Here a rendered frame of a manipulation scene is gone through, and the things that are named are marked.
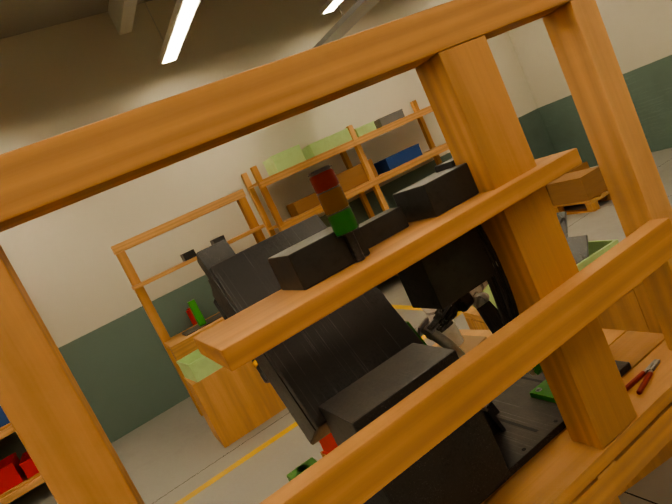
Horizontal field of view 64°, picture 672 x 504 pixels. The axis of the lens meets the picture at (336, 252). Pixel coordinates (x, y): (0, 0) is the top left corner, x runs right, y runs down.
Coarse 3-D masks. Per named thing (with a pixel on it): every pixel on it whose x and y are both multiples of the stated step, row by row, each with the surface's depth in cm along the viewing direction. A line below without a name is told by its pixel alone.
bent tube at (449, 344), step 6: (426, 318) 144; (420, 324) 144; (426, 324) 145; (420, 330) 144; (420, 336) 147; (432, 336) 143; (438, 336) 142; (444, 336) 142; (438, 342) 142; (444, 342) 141; (450, 342) 141; (450, 348) 141; (456, 348) 140; (462, 354) 141
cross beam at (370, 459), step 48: (624, 240) 129; (576, 288) 116; (624, 288) 123; (528, 336) 109; (432, 384) 102; (480, 384) 104; (384, 432) 94; (432, 432) 98; (336, 480) 90; (384, 480) 93
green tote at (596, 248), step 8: (600, 240) 235; (608, 240) 231; (616, 240) 227; (592, 248) 240; (600, 248) 236; (608, 248) 225; (592, 256) 222; (576, 264) 220; (584, 264) 220; (488, 288) 254
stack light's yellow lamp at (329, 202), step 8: (328, 192) 100; (336, 192) 101; (320, 200) 102; (328, 200) 101; (336, 200) 101; (344, 200) 102; (328, 208) 101; (336, 208) 101; (344, 208) 101; (328, 216) 102
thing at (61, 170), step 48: (480, 0) 116; (528, 0) 122; (336, 48) 100; (384, 48) 105; (432, 48) 110; (192, 96) 88; (240, 96) 92; (288, 96) 96; (336, 96) 105; (48, 144) 79; (96, 144) 82; (144, 144) 85; (192, 144) 88; (0, 192) 76; (48, 192) 79; (96, 192) 87
